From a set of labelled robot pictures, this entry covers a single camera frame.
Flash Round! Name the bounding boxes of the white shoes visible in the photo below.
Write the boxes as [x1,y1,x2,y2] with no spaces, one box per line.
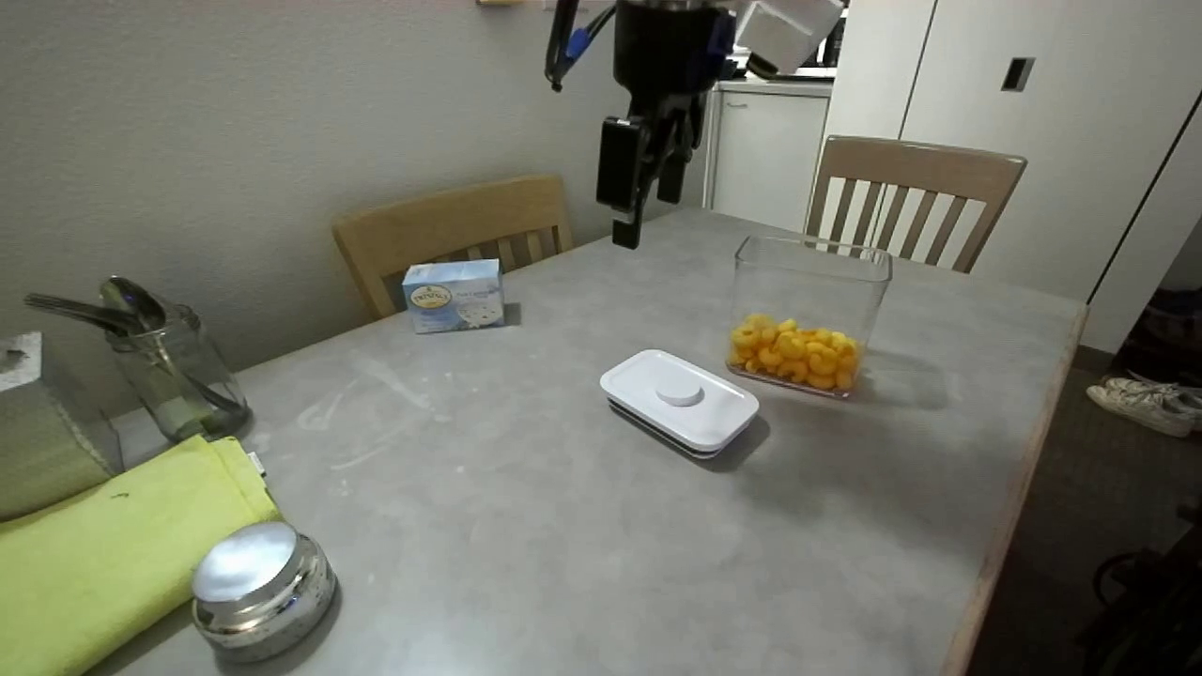
[1083,373,1202,439]

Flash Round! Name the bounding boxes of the clear container with orange snacks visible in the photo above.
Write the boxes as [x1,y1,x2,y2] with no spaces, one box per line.
[725,310,869,398]

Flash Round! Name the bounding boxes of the glass utensil jar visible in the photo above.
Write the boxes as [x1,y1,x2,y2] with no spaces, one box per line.
[102,295,255,444]

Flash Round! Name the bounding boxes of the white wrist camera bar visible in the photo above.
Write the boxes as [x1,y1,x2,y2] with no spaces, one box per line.
[732,0,850,76]

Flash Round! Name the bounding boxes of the white kitchen cabinet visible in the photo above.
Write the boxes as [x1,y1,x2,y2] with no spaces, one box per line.
[702,78,836,237]

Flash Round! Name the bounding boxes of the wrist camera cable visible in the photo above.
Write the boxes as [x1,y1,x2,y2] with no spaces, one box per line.
[542,0,618,95]

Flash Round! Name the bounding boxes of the clear plastic food container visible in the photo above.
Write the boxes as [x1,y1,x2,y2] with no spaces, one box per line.
[725,234,897,407]

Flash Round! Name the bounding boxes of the lime green cloth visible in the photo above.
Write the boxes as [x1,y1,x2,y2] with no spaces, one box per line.
[0,432,280,676]

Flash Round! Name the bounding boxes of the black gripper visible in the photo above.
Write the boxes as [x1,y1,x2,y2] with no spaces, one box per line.
[596,0,737,250]

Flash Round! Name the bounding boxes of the black wall outlet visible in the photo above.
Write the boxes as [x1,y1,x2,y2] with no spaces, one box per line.
[998,54,1041,95]

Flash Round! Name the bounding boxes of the dark wheeled equipment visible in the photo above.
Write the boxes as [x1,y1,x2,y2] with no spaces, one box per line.
[1079,507,1202,676]

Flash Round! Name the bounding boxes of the dark utensil handle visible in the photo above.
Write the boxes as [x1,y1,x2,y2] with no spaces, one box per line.
[18,288,142,339]

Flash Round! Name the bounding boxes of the white container lid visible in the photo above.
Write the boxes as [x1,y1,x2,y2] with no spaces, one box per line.
[596,347,765,458]

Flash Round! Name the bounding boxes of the wooden chair with low backrest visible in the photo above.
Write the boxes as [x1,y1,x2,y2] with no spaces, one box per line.
[325,168,577,318]

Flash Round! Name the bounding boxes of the metal spoon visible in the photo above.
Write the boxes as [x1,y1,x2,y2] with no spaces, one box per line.
[96,272,176,339]

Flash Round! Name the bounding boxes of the slatted brown wooden chair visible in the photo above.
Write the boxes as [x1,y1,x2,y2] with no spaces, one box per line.
[804,130,1034,279]

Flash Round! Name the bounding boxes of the round silver metal tin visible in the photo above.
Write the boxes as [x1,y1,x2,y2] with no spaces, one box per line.
[186,517,342,664]

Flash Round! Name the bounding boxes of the light blue cardboard box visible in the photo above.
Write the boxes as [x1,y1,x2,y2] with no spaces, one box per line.
[399,257,509,339]

